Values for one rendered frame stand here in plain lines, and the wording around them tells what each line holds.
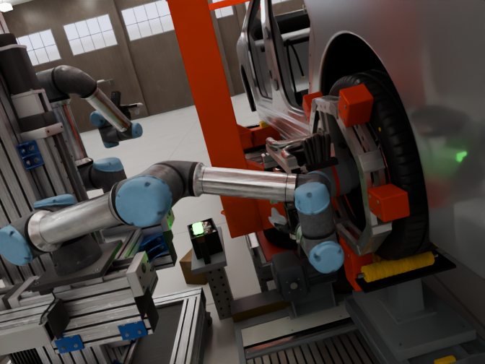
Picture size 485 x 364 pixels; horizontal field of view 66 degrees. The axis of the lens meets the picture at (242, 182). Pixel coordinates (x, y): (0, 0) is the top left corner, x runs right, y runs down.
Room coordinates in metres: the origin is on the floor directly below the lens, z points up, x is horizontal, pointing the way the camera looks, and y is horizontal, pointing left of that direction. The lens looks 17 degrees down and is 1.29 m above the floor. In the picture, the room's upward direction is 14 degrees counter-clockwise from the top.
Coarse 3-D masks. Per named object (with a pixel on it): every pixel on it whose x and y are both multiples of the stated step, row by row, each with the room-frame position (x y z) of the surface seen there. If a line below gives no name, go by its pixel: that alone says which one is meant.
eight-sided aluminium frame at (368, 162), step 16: (336, 112) 1.11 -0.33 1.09; (320, 128) 1.46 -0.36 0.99; (352, 144) 1.03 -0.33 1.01; (368, 144) 1.02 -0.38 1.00; (368, 160) 0.98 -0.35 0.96; (368, 176) 0.98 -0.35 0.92; (384, 176) 0.98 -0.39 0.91; (368, 208) 0.98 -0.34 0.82; (336, 224) 1.34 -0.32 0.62; (352, 224) 1.31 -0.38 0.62; (368, 224) 0.99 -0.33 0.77; (384, 224) 0.98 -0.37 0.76; (352, 240) 1.18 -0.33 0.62; (368, 240) 1.02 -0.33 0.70
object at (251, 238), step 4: (248, 236) 1.91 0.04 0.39; (252, 236) 1.90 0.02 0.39; (248, 240) 1.86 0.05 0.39; (252, 240) 1.85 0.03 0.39; (256, 240) 1.84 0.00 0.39; (248, 244) 1.95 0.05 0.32; (252, 244) 1.81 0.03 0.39; (256, 244) 1.79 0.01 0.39; (248, 248) 2.16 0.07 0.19; (252, 248) 1.77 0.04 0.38; (256, 248) 1.85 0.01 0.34; (252, 252) 1.77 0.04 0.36; (256, 252) 1.81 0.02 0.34; (252, 256) 1.82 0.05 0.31; (256, 256) 1.78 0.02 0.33; (260, 256) 1.76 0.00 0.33; (256, 260) 1.76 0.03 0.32; (260, 260) 1.76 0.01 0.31; (256, 264) 1.76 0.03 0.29; (260, 264) 1.76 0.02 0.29; (256, 268) 1.76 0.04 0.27
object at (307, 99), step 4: (316, 92) 1.47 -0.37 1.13; (320, 92) 1.47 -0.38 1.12; (304, 96) 1.47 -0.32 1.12; (308, 96) 1.47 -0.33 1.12; (312, 96) 1.46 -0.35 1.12; (316, 96) 1.46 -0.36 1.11; (320, 96) 1.46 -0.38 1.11; (304, 100) 1.47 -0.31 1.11; (308, 100) 1.45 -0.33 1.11; (312, 100) 1.45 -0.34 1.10; (304, 104) 1.48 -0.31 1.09; (308, 104) 1.44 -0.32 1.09; (304, 108) 1.49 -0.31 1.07; (308, 108) 1.43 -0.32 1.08; (308, 112) 1.44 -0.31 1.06; (308, 116) 1.45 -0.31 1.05; (308, 120) 1.46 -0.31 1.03
